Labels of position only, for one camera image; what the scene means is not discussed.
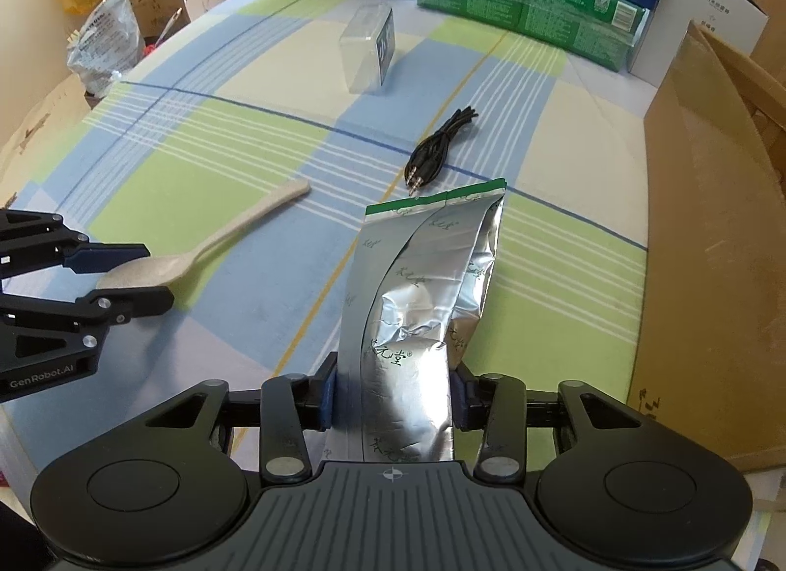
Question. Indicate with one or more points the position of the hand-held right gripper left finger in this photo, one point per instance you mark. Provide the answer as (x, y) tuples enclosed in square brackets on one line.
[(328, 400)]

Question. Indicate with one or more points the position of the large cardboard box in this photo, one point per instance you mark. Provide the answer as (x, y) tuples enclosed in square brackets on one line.
[(694, 239)]

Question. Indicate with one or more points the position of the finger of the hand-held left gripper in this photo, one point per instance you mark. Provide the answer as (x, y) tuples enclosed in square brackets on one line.
[(138, 301), (116, 255)]

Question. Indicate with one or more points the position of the flat cardboard sheet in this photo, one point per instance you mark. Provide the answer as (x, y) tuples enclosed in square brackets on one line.
[(37, 117)]

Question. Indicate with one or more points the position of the silver foil bag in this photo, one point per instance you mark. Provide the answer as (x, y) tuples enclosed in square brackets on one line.
[(417, 301)]

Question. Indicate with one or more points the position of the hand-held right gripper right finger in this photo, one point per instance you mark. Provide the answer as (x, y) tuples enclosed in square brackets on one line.
[(460, 402)]

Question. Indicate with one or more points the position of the white carton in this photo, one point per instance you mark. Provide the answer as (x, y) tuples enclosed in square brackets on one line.
[(706, 12)]

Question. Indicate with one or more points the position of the beige plastic spoon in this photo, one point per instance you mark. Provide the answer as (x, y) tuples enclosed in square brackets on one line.
[(245, 221)]

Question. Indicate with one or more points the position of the checked cloth desktop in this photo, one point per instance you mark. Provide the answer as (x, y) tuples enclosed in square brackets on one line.
[(215, 135)]

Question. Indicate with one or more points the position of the clear plastic box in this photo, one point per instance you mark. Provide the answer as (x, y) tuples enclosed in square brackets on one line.
[(362, 55)]

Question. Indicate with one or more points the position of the clear bag of white granules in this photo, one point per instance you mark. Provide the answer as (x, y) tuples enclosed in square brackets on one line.
[(104, 49)]

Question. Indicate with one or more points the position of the green wrapped tissue pack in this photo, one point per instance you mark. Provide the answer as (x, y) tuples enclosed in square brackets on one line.
[(552, 6)]

